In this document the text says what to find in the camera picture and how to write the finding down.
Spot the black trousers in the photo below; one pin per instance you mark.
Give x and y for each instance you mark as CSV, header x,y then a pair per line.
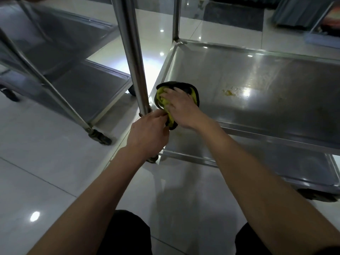
x,y
124,236

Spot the grey and yellow cleaning cloth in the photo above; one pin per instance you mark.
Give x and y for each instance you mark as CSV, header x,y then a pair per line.
x,y
175,84

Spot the person's left forearm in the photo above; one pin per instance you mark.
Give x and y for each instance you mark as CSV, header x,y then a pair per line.
x,y
85,209

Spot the black shirt sleeve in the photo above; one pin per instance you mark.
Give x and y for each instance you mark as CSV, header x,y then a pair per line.
x,y
326,251

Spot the person's right hand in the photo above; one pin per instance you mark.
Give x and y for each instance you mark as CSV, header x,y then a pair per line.
x,y
186,111

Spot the orange banner on stand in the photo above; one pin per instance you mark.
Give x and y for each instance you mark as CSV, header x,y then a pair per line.
x,y
329,23

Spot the person's right forearm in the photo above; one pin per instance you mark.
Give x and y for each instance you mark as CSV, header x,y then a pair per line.
x,y
265,188

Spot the dark floor mat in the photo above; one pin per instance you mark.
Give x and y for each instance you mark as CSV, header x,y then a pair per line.
x,y
233,15

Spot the person's left hand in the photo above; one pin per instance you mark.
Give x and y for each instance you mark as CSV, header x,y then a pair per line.
x,y
148,135

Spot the stainless steel trolley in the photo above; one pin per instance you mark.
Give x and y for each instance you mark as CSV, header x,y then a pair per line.
x,y
130,50
53,90

